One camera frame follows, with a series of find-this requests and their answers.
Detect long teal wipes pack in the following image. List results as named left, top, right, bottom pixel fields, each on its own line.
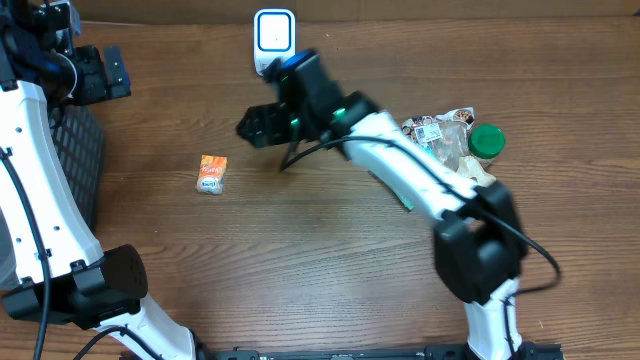
left=369, top=171, right=414, bottom=212

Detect green lid jar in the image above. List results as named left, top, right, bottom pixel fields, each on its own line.
left=468, top=124, right=506, bottom=168

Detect grey plastic shopping basket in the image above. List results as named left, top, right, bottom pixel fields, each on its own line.
left=48, top=105, right=106, bottom=232

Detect orange snack packet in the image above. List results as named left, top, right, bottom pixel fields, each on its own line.
left=196, top=155, right=228, bottom=195

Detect white barcode scanner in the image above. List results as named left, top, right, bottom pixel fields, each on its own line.
left=253, top=8, right=296, bottom=76

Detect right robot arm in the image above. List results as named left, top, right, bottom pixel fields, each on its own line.
left=236, top=49, right=527, bottom=359

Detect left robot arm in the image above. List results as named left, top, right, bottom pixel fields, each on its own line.
left=1, top=1, right=207, bottom=359

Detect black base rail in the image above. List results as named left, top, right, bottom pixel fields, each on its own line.
left=210, top=342, right=565, bottom=360

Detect brown bread pouch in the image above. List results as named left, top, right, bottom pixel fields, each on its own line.
left=401, top=107, right=496, bottom=187

